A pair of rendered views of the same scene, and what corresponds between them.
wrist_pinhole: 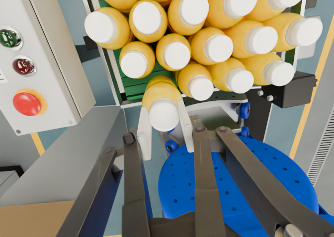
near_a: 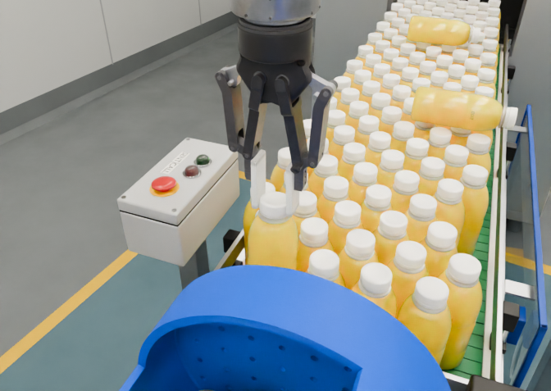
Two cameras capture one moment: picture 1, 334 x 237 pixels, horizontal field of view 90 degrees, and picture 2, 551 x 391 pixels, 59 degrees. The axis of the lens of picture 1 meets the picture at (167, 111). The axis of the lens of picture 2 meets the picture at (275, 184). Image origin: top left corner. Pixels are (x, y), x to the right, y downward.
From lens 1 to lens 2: 0.60 m
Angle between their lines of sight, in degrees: 78
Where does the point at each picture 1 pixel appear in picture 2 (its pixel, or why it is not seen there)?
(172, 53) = (311, 222)
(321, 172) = not seen: outside the picture
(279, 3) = (430, 234)
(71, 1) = not seen: hidden behind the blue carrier
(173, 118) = (283, 202)
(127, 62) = not seen: hidden behind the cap
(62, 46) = (217, 198)
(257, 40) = (403, 247)
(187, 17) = (338, 209)
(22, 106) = (161, 180)
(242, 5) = (391, 220)
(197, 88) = (319, 255)
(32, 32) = (219, 165)
